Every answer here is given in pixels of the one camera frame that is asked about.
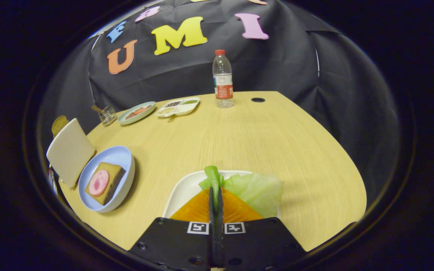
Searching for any white square plate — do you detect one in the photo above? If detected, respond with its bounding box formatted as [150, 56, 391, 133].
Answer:
[163, 170, 281, 219]

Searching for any glass utensil holder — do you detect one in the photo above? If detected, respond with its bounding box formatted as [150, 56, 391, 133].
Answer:
[92, 105, 118, 126]

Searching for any white divided condiment dish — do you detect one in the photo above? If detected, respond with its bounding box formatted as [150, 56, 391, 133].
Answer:
[155, 97, 200, 118]

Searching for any clear red-capped water bottle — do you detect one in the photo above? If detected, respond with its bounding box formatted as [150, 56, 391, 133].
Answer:
[212, 49, 235, 108]

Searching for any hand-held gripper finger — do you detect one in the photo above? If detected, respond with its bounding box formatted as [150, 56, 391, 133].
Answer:
[129, 187, 218, 271]
[217, 187, 309, 271]

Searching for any square bread slice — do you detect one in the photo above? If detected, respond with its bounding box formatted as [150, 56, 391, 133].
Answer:
[85, 162, 126, 206]

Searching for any white toaster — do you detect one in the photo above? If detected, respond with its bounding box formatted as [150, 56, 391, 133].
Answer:
[46, 118, 96, 189]

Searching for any light blue plate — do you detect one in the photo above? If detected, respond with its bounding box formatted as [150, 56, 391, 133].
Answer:
[78, 146, 136, 213]

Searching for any green lettuce leaf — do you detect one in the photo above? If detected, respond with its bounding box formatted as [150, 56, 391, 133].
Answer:
[199, 165, 284, 219]

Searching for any pale green plate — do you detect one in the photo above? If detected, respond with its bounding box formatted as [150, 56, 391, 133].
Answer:
[117, 101, 156, 125]

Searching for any brown toast bread slice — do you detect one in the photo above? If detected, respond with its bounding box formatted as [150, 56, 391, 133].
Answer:
[51, 115, 69, 137]

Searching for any pink ham slice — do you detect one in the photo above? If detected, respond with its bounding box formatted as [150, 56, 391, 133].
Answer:
[89, 169, 110, 197]

